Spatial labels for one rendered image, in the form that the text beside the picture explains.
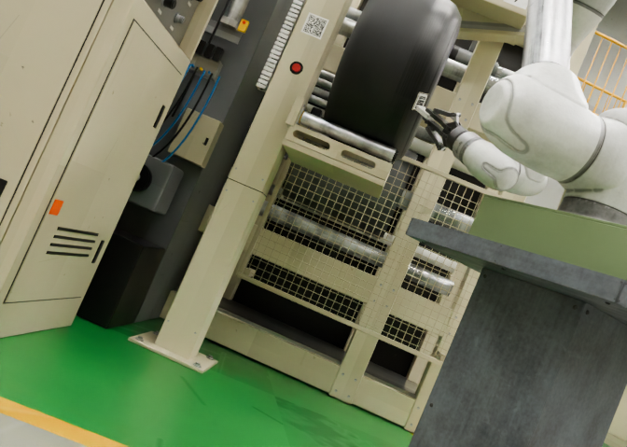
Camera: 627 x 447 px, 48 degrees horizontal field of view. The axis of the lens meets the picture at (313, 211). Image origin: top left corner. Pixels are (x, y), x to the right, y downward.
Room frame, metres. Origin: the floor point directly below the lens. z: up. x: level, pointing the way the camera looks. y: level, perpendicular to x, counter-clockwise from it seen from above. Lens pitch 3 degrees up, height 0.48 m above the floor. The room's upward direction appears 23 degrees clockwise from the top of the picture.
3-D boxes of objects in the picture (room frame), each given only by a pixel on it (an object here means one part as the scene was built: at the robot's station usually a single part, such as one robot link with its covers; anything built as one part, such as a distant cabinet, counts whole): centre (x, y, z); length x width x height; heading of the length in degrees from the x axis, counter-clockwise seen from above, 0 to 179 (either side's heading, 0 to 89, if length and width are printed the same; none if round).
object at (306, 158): (2.46, -0.01, 0.80); 0.37 x 0.36 x 0.02; 175
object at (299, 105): (2.47, 0.17, 0.90); 0.40 x 0.03 x 0.10; 175
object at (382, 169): (2.32, 0.00, 0.84); 0.36 x 0.09 x 0.06; 85
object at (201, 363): (2.46, 0.24, 0.01); 0.27 x 0.27 x 0.02; 85
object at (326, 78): (2.86, 0.18, 1.05); 0.20 x 0.15 x 0.30; 85
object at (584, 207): (1.47, -0.56, 0.78); 0.22 x 0.18 x 0.06; 121
